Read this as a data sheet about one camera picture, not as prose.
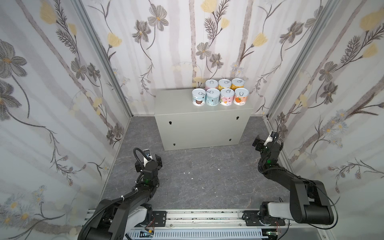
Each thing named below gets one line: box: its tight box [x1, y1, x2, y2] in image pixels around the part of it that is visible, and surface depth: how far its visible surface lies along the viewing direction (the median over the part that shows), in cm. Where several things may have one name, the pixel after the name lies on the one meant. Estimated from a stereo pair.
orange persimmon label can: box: [233, 87, 250, 106], surface depth 78 cm
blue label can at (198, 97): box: [191, 88, 207, 107], surface depth 78 cm
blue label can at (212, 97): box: [205, 88, 221, 107], surface depth 78 cm
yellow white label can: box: [218, 79, 232, 91], surface depth 84 cm
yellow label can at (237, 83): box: [229, 78, 245, 91], surface depth 85 cm
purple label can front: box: [205, 79, 219, 92], surface depth 84 cm
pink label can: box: [219, 88, 235, 107], surface depth 78 cm
